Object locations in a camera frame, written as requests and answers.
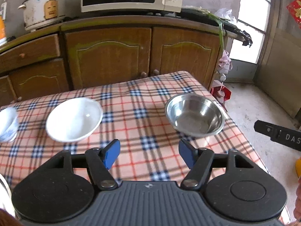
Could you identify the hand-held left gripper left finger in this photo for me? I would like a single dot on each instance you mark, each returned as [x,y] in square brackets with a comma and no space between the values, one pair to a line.
[111,153]

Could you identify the grey door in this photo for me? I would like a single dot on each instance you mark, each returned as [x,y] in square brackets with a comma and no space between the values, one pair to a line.
[282,75]

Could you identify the person's right hand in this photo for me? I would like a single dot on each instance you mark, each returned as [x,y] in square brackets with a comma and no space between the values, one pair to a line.
[298,200]

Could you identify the black gas stove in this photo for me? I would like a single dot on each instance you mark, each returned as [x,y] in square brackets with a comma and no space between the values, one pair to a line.
[195,13]

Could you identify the white rice cooker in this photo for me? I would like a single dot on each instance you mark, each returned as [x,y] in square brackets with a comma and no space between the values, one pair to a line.
[40,9]

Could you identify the blue patterned white bowl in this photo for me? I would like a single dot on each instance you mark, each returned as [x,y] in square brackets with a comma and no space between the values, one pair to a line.
[8,127]

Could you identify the red bag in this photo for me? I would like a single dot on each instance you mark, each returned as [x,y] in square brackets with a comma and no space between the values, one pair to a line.
[223,94]

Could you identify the orange electric kettle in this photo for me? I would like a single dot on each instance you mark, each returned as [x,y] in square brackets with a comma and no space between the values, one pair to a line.
[2,30]

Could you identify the red paper decoration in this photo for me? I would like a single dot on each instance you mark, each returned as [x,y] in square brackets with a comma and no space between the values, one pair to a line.
[295,11]

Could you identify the wide wooden drawer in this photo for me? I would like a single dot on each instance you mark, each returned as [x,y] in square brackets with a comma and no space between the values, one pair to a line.
[35,49]

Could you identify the window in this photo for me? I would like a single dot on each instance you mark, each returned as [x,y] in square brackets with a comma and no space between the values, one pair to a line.
[249,47]

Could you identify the pink plastic bag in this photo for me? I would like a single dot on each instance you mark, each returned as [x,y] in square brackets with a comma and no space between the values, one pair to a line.
[224,61]

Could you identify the large white bowl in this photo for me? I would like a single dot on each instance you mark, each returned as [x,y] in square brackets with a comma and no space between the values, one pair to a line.
[73,120]

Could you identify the steel bowl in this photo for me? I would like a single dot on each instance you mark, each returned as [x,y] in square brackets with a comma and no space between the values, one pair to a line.
[195,115]

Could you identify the tall arched cabinet door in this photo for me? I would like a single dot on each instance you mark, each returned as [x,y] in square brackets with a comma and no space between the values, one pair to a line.
[185,56]
[108,58]

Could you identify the clear plastic bag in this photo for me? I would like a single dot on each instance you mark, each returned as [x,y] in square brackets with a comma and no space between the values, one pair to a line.
[224,14]

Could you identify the plaid tablecloth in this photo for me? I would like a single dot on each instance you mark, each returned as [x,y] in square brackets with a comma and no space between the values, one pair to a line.
[141,127]

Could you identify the white power strip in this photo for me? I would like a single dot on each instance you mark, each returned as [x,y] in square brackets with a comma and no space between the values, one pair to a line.
[2,10]

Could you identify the small cabinet door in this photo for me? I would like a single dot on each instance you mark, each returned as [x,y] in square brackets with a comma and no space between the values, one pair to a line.
[6,91]

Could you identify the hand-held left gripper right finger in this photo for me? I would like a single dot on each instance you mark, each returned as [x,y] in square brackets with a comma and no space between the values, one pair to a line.
[187,153]

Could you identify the green onion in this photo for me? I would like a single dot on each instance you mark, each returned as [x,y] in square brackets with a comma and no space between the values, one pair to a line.
[219,28]

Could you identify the wide short cabinet door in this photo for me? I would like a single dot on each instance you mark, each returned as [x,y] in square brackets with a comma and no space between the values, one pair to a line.
[40,80]

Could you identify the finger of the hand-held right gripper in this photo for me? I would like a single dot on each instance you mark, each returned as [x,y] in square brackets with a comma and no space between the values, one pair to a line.
[264,128]

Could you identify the wooden kitchen cabinet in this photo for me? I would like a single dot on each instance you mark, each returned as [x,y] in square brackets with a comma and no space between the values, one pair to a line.
[112,58]

